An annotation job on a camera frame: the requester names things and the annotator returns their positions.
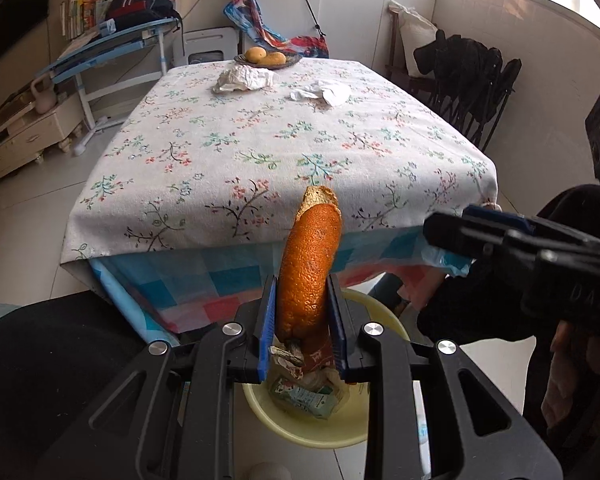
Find blue green drink carton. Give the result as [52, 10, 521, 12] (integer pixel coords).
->
[268, 373, 344, 420]

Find person's right leg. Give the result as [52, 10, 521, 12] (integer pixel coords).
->
[417, 184, 600, 480]

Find silver white snack wrapper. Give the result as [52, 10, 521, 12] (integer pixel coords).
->
[270, 343, 306, 378]

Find person's right hand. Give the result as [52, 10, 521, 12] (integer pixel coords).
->
[540, 320, 600, 432]

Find white floor appliance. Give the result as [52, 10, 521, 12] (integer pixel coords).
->
[182, 26, 239, 67]

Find long orange peel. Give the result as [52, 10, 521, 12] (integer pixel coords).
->
[278, 186, 342, 357]

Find yellow plastic basin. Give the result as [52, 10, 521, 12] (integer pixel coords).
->
[242, 287, 411, 450]

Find pink kettlebell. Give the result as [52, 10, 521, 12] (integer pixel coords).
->
[31, 74, 57, 115]

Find white sack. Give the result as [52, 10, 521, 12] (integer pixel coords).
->
[389, 0, 439, 79]

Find blue study desk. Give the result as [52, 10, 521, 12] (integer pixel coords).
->
[38, 17, 181, 156]

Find person's leg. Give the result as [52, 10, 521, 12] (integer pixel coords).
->
[0, 289, 152, 480]
[417, 184, 600, 480]

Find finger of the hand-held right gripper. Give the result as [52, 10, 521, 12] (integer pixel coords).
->
[422, 212, 547, 275]
[462, 203, 600, 250]

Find colourful printed bag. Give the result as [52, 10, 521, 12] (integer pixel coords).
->
[223, 0, 330, 60]

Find person's left leg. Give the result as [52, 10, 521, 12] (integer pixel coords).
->
[0, 289, 152, 480]

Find checkered under cloth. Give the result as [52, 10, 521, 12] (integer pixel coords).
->
[90, 224, 474, 337]

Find black folding chairs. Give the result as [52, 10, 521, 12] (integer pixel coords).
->
[412, 29, 524, 154]

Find floral tablecloth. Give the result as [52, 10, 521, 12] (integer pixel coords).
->
[60, 59, 499, 266]

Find white storage cabinet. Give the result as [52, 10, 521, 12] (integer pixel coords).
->
[244, 0, 439, 74]

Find crumpled white plastic wrap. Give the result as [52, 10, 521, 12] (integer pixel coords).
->
[212, 65, 277, 95]

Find wooden chair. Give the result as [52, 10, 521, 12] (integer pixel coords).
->
[383, 2, 439, 96]

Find crumpled white tissue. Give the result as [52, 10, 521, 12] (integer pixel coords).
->
[289, 79, 352, 107]

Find row of books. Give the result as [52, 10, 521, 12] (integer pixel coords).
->
[59, 0, 112, 41]

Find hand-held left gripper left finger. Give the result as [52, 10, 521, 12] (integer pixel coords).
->
[37, 275, 280, 480]

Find dark striped backpack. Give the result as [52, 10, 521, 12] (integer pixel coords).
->
[104, 0, 184, 31]

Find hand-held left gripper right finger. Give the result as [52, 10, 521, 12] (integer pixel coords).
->
[326, 274, 564, 480]

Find woven fruit plate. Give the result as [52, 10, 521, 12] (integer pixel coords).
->
[233, 52, 304, 69]

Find white television cabinet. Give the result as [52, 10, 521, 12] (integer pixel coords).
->
[0, 92, 86, 191]

